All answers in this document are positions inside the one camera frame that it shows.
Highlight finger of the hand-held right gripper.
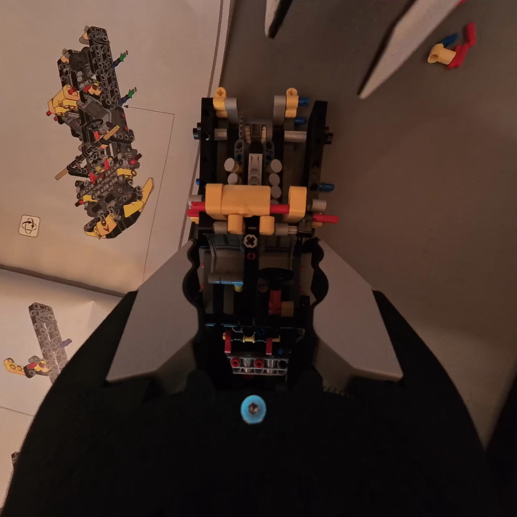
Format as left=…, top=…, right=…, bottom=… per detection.
left=359, top=0, right=469, bottom=99
left=264, top=0, right=294, bottom=39

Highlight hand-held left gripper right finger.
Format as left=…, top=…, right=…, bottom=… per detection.
left=311, top=238, right=404, bottom=381

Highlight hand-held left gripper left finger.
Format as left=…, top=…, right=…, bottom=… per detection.
left=106, top=239, right=202, bottom=382

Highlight partly built lego car chassis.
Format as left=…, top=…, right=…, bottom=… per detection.
left=187, top=87, right=340, bottom=380

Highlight open instruction booklet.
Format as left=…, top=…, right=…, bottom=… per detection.
left=0, top=0, right=237, bottom=481

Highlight scattered lego pins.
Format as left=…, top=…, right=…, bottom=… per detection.
left=427, top=22, right=477, bottom=69

